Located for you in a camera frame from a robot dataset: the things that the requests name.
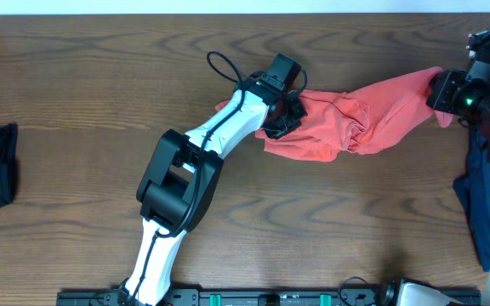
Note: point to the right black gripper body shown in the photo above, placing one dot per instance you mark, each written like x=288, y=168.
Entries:
x=458, y=96

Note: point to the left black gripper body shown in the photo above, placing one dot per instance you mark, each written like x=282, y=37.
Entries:
x=288, y=117

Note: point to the red printed t-shirt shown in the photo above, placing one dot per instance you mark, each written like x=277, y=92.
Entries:
x=365, y=121

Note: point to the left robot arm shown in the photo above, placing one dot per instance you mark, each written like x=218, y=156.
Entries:
x=179, y=183

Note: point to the navy blue t-shirt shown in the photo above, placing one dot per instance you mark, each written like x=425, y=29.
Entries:
x=473, y=192

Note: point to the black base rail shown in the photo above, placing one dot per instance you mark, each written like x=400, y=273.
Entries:
x=193, y=297

